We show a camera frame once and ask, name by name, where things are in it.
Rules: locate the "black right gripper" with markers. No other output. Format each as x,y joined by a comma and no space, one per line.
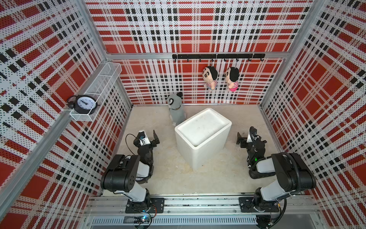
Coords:
252,143

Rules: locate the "white plastic drawer cabinet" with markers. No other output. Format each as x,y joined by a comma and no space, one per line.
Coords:
202,136

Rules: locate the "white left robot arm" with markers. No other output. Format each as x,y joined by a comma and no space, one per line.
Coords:
125,175

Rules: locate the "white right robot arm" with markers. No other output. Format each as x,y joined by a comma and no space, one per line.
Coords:
292,175

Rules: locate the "grey plush animal toy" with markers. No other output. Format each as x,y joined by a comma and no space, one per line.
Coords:
176,108

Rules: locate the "plush doll pink shorts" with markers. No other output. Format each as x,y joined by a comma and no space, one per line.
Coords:
231,78

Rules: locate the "plush doll blue shorts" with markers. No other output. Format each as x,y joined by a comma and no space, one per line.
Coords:
210,75

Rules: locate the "black alarm clock in basket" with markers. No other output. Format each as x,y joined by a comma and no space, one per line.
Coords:
82,104

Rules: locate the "small circuit board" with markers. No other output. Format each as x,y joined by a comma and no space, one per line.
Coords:
137,219

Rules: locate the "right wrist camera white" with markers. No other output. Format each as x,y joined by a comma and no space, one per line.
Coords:
252,135

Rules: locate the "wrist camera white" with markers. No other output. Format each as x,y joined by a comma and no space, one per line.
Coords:
252,135
143,139

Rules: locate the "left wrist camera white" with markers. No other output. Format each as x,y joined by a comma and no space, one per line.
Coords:
143,139

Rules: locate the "white wire wall basket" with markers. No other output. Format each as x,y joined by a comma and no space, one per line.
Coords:
99,88

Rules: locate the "black wall hook rail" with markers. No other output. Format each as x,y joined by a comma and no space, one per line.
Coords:
248,56

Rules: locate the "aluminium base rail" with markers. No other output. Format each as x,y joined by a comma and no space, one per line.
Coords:
189,211

